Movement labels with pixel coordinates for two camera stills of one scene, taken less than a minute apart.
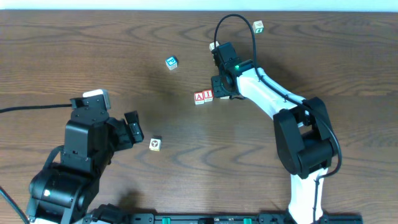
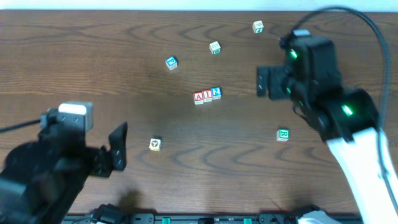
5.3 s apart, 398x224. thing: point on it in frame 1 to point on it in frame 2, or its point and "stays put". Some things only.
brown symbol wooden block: [155, 144] stays put
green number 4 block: [258, 27] stays put
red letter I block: [208, 95] stays put
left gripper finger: [134, 121] to [117, 140]
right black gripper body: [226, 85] to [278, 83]
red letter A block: [199, 98] stays put
